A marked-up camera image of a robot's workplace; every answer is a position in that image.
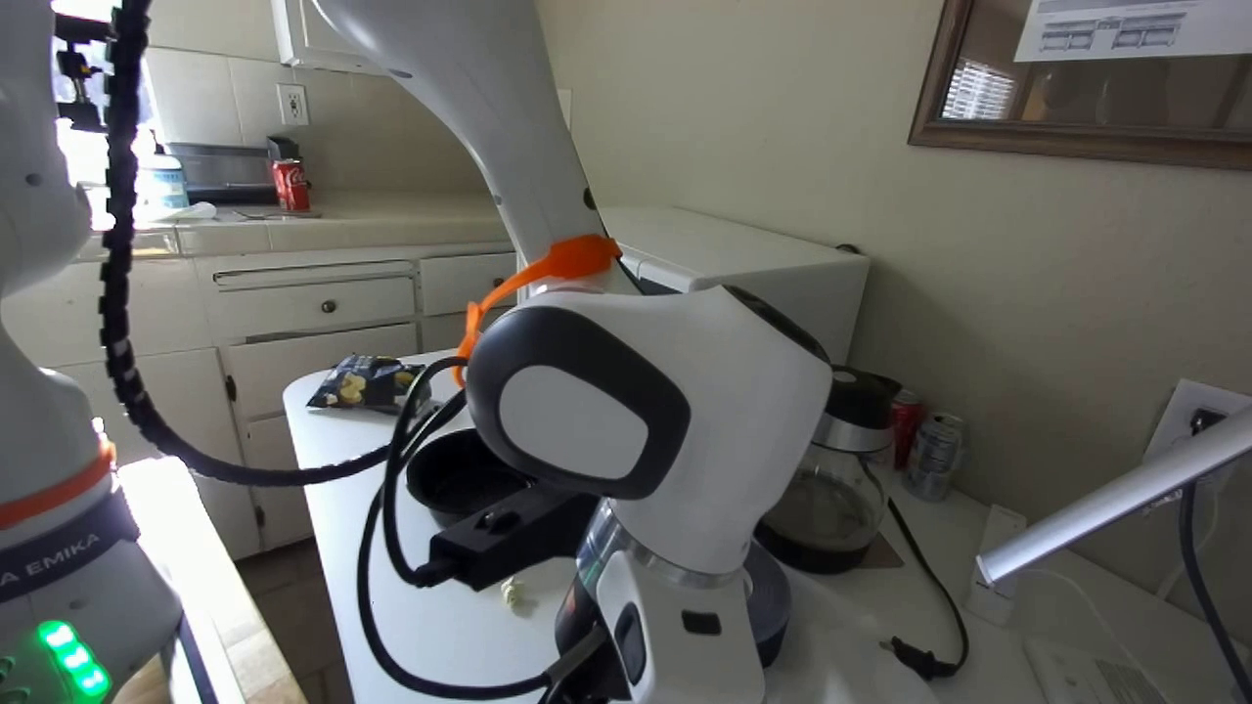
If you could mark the white printed paper sheet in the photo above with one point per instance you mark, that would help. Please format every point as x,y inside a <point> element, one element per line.
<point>1118,32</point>

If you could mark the dark snack bag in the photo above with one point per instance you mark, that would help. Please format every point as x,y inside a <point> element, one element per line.
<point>357,387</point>

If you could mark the small white wall outlet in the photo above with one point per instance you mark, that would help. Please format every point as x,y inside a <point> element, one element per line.
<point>294,104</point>

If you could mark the wide white cabinet drawer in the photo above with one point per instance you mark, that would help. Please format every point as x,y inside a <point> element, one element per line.
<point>315,307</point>

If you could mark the white metal bar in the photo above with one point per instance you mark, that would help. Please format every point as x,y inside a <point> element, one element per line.
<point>1108,501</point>

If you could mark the pale blue container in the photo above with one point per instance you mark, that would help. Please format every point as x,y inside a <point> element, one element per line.
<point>165,181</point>

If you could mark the silver black toaster oven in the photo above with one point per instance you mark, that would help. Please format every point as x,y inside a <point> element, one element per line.
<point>219,170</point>

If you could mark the silver soda can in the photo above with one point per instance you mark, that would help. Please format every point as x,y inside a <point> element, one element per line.
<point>935,460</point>

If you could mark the red can with dark lid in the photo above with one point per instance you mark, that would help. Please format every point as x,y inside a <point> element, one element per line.
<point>290,191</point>

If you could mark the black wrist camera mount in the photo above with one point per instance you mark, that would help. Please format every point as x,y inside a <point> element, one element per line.
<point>502,533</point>

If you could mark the red soda can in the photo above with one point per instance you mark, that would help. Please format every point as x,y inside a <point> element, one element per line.
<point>906,431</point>

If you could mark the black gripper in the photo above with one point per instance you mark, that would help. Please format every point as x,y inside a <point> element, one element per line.
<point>584,658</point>

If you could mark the black camera stand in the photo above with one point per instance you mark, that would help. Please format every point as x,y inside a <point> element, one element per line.
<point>80,65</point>

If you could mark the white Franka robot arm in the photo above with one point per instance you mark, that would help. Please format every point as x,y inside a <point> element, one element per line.
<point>705,392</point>

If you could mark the light wooden robot platform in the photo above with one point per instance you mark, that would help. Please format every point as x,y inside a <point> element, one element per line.
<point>195,563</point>

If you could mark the dark grey duct tape roll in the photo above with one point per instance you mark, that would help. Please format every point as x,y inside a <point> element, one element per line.
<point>770,602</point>

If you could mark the white microwave oven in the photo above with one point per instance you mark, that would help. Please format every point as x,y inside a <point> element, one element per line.
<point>785,281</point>

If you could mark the white kitchen base cabinet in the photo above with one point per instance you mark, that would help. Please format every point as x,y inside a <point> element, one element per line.
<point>156,353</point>

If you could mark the large white wall outlet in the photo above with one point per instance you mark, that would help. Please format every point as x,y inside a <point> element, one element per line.
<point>1176,417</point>

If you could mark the black plastic bowl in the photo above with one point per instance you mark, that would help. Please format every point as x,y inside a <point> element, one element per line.
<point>452,474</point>

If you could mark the black glass electric kettle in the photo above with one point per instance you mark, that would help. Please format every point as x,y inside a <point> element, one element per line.
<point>833,509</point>

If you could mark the brown wooden picture frame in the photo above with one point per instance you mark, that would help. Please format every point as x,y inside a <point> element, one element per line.
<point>1043,148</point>

